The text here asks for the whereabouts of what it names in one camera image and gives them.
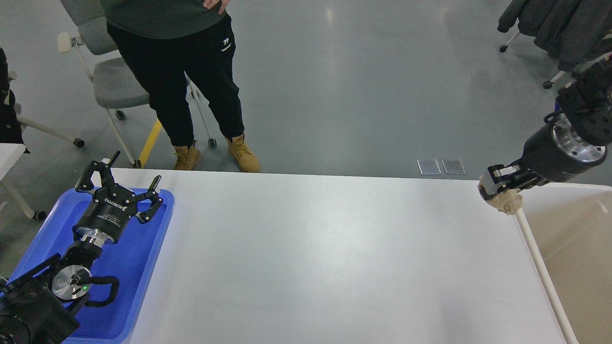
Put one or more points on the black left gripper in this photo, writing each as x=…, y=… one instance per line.
x=106, y=213

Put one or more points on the person in black trousers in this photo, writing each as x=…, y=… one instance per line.
x=166, y=43

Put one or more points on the dark coats on rack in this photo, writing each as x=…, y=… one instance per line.
x=571, y=31

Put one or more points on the blue plastic tray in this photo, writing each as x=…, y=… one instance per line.
x=132, y=260

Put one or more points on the brown paper ball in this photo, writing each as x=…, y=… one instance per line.
x=508, y=201

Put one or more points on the beige plastic bin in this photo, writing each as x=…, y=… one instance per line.
x=572, y=227

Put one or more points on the white chair base left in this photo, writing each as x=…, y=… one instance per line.
x=25, y=123

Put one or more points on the grey office chair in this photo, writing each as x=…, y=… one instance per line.
x=114, y=85

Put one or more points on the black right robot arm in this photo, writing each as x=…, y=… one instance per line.
x=586, y=103

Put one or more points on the metal floor plate right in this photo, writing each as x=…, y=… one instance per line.
x=453, y=166

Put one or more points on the black bag at left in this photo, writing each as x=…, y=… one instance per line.
x=10, y=128

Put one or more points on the metal floor plate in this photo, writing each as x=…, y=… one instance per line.
x=429, y=167
x=453, y=166

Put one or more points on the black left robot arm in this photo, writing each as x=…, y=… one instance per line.
x=86, y=272

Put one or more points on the metal floor plate left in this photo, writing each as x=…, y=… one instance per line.
x=429, y=167

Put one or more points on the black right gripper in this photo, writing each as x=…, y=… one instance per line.
x=555, y=153

